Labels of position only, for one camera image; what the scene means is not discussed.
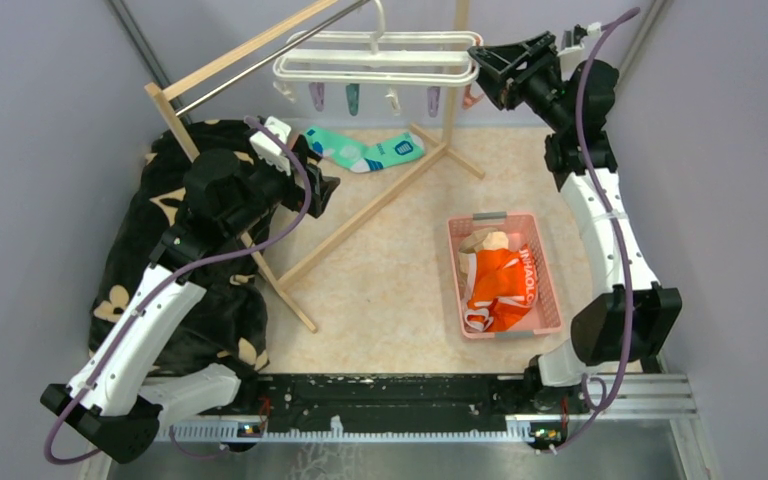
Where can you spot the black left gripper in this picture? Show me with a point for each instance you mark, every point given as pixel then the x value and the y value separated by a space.
pixel 321 188

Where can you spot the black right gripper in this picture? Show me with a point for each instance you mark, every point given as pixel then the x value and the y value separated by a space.
pixel 498 67

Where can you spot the white plastic clip hanger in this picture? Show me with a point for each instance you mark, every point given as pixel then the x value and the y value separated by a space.
pixel 380 57

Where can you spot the wooden drying rack frame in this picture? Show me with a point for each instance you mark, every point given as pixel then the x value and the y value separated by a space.
pixel 231 199

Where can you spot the orange underwear white trim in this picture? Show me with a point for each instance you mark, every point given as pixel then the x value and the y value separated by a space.
pixel 501 288

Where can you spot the pink perforated plastic basket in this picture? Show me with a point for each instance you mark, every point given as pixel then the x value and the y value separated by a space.
pixel 522 230

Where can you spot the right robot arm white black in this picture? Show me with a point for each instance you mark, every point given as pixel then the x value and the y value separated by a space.
pixel 632 313

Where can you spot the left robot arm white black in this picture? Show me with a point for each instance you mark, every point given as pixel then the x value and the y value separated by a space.
pixel 107 401

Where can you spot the salmon pink clothes peg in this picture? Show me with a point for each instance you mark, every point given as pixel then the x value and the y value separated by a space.
pixel 469 100

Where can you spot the green patterned sock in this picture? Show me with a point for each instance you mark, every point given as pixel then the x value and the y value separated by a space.
pixel 358 157

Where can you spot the white clothes peg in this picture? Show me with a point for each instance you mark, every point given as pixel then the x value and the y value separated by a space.
pixel 286 90
pixel 393 101

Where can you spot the teal clothes peg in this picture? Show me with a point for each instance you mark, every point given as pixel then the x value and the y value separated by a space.
pixel 352 92

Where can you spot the beige cloth in basket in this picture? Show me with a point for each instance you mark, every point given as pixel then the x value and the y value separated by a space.
pixel 480 242

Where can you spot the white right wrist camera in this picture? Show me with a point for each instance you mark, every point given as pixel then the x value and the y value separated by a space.
pixel 572 41

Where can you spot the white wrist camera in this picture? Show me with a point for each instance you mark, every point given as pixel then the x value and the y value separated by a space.
pixel 572 41
pixel 269 150

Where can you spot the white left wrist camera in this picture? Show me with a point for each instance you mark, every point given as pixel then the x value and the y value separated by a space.
pixel 269 150

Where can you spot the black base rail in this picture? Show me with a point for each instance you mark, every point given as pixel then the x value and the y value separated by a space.
pixel 404 408

